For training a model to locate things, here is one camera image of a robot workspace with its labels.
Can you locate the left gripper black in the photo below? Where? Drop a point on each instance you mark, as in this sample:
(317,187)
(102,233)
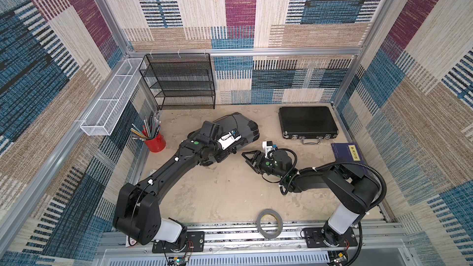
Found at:
(226,153)

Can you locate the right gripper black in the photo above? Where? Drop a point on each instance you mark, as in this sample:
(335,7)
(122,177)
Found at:
(257,162)

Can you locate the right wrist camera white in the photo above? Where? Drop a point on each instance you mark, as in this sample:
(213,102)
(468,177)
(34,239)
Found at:
(267,146)

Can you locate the black aluminium poker case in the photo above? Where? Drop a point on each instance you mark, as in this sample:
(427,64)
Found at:
(313,123)

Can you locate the black wire mesh shelf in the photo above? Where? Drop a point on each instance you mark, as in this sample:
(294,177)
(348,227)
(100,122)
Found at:
(180,81)

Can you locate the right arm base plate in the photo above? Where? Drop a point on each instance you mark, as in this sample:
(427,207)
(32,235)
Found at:
(315,237)

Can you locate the grey tape roll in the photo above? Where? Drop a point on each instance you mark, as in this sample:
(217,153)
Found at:
(269,217)

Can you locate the grey plastic poker case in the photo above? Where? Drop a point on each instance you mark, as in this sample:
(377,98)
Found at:
(247,128)

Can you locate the bundle of coloured pencils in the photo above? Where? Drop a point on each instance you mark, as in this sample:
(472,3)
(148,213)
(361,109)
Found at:
(150,129)

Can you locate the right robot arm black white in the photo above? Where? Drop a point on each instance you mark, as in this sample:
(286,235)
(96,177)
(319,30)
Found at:
(357,186)

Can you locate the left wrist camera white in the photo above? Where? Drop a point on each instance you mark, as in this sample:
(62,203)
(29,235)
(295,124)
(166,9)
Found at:
(227,139)

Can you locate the red pencil cup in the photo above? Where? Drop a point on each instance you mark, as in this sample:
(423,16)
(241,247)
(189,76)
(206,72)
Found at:
(156,144)

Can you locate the white wire mesh basket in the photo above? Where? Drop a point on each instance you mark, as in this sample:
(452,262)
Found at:
(105,113)

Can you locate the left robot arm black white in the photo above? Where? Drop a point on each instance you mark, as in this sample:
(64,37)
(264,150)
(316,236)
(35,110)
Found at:
(137,214)

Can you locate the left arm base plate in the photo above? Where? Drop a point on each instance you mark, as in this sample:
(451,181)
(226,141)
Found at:
(192,241)

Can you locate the purple book yellow label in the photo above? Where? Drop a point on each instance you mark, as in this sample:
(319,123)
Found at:
(347,152)

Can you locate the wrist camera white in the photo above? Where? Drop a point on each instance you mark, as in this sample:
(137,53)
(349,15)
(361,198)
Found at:
(267,146)
(227,139)

